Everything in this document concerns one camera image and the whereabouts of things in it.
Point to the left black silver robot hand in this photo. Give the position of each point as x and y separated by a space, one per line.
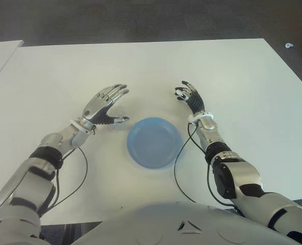
95 107

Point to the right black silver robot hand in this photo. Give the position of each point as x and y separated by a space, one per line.
195 100

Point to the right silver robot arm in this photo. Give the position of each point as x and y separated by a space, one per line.
237 173

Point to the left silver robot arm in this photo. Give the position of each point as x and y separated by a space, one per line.
28 183

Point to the blue plastic plate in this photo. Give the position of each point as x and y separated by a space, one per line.
154 143

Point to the white side table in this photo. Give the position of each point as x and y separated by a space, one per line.
0 58

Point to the small white floor object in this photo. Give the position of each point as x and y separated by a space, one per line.
289 45

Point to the grey robot torso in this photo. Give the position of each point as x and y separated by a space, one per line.
179 224

